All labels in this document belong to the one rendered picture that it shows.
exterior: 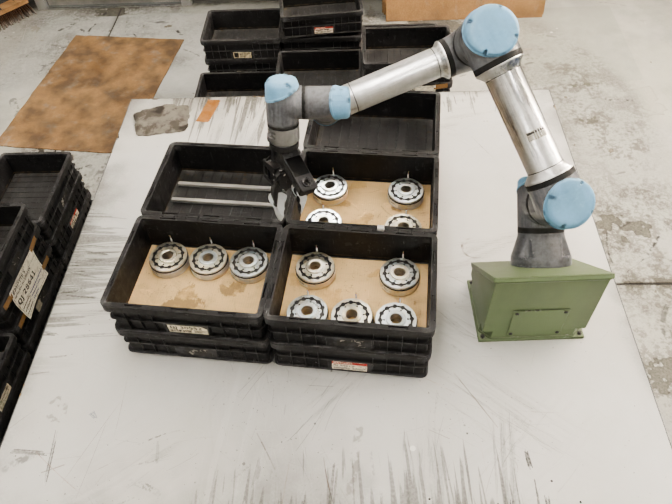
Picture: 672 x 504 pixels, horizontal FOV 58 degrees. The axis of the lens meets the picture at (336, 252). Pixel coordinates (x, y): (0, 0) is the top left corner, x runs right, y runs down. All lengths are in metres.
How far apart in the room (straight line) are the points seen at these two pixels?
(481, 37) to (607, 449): 0.98
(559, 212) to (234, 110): 1.35
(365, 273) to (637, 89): 2.59
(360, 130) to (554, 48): 2.26
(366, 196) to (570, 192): 0.61
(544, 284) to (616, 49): 2.83
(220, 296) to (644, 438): 1.08
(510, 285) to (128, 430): 0.99
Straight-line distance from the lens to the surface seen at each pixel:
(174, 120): 2.37
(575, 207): 1.46
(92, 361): 1.76
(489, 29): 1.43
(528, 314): 1.59
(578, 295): 1.57
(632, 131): 3.58
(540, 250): 1.59
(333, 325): 1.40
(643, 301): 2.80
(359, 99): 1.53
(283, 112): 1.40
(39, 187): 2.82
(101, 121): 3.70
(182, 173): 1.95
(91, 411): 1.69
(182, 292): 1.64
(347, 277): 1.60
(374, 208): 1.76
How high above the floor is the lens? 2.10
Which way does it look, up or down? 51 degrees down
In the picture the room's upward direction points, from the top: 4 degrees counter-clockwise
